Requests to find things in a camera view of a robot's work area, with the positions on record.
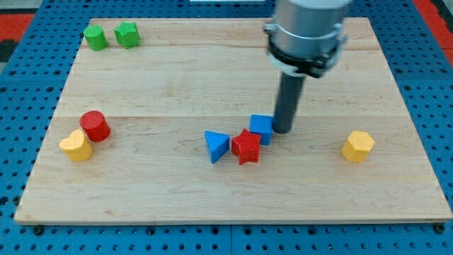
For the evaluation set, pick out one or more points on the blue cube block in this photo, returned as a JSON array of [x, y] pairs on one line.
[[262, 125]]

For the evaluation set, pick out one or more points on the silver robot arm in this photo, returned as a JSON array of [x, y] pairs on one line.
[[305, 37]]

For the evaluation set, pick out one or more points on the yellow heart block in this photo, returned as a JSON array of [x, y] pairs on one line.
[[76, 146]]

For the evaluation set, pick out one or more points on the blue triangle block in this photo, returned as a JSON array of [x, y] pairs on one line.
[[217, 145]]

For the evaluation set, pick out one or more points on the red star block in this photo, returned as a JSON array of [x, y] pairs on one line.
[[246, 147]]

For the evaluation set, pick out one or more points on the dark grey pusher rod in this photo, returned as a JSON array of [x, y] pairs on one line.
[[290, 90]]

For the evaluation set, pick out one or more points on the wooden board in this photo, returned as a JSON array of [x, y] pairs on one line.
[[193, 75]]

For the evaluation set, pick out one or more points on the yellow hexagon block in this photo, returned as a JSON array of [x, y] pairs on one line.
[[357, 146]]

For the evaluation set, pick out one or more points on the red cylinder block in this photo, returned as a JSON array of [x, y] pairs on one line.
[[95, 126]]

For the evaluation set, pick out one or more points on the green star block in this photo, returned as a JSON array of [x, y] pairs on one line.
[[127, 35]]

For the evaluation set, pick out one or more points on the green cylinder block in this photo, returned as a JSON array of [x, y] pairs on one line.
[[95, 37]]

